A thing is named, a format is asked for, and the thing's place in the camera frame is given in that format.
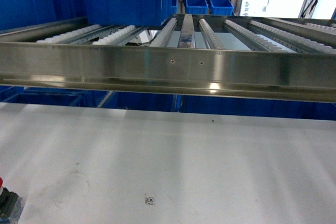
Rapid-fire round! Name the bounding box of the red button switch black base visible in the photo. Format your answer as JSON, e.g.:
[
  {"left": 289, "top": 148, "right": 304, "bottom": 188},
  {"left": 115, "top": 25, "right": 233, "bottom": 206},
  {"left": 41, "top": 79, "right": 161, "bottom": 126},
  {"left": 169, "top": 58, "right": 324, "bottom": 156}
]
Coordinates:
[{"left": 1, "top": 178, "right": 22, "bottom": 223}]

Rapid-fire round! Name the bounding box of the steel roller shelf rack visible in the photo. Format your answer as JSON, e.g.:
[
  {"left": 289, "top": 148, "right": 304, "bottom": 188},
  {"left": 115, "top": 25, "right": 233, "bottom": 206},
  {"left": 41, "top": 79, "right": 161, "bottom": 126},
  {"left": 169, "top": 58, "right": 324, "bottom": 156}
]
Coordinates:
[{"left": 1, "top": 14, "right": 335, "bottom": 102}]

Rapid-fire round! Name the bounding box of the blue bin under rack right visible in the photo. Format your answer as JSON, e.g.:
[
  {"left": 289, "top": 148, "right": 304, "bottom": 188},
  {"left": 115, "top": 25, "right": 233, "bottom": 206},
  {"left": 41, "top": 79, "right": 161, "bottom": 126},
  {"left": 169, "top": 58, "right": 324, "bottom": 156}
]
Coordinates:
[{"left": 180, "top": 95, "right": 335, "bottom": 121}]

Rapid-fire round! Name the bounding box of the blue bin under rack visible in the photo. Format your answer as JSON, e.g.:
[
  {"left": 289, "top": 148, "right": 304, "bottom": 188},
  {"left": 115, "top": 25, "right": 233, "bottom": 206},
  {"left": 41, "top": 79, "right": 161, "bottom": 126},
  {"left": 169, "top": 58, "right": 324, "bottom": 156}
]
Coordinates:
[
  {"left": 1, "top": 86, "right": 89, "bottom": 107},
  {"left": 180, "top": 95, "right": 335, "bottom": 121}
]

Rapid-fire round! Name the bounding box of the small blue bin back left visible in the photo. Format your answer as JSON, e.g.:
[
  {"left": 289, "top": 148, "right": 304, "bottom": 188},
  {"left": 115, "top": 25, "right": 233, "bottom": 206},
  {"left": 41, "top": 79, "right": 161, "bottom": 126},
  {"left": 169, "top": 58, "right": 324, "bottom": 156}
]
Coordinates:
[{"left": 183, "top": 0, "right": 208, "bottom": 15}]

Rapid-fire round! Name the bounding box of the small blue bin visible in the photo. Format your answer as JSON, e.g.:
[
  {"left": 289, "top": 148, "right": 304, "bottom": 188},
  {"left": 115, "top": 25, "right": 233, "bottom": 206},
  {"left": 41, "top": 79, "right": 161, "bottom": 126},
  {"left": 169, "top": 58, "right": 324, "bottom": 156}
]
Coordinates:
[
  {"left": 207, "top": 0, "right": 234, "bottom": 16},
  {"left": 183, "top": 0, "right": 208, "bottom": 15}
]

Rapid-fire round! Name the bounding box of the QR code sticker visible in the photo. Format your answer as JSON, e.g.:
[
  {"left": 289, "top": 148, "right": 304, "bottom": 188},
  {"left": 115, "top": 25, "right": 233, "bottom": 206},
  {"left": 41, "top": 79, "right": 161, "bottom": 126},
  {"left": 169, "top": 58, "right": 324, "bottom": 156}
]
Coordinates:
[{"left": 144, "top": 194, "right": 156, "bottom": 206}]

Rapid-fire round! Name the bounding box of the small blue bin back right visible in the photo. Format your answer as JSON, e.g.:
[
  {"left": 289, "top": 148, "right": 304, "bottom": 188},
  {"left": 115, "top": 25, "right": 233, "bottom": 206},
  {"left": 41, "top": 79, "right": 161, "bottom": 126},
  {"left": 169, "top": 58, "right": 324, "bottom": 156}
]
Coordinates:
[{"left": 207, "top": 0, "right": 234, "bottom": 16}]

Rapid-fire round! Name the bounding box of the large blue bin on rack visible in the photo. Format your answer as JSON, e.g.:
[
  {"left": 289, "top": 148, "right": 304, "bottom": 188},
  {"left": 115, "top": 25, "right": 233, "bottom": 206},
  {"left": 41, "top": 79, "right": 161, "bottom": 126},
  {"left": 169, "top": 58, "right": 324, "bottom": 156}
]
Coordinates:
[{"left": 83, "top": 0, "right": 172, "bottom": 26}]

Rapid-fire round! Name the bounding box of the blue bin under rack left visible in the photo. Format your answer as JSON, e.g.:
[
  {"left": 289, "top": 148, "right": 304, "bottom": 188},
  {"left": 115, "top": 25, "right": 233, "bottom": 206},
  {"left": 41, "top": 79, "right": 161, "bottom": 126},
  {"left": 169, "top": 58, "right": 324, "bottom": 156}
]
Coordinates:
[{"left": 1, "top": 86, "right": 89, "bottom": 107}]

